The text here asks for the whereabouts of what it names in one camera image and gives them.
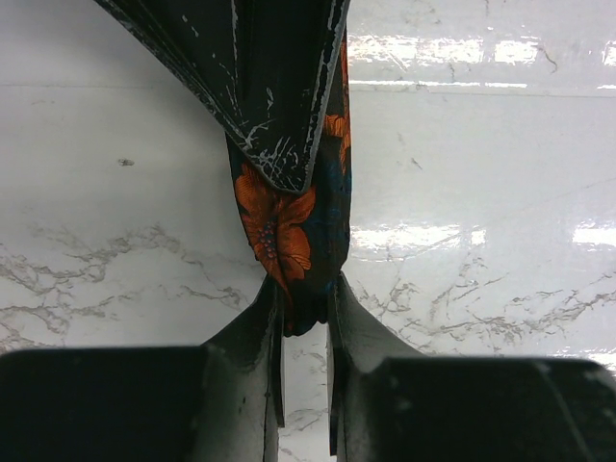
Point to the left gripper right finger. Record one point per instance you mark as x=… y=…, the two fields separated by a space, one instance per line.
x=389 y=402

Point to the black orange floral tie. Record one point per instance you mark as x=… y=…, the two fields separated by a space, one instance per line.
x=302 y=241

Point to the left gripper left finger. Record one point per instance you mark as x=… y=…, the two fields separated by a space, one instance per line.
x=219 y=401

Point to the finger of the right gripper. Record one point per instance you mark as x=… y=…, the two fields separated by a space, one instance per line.
x=262 y=68

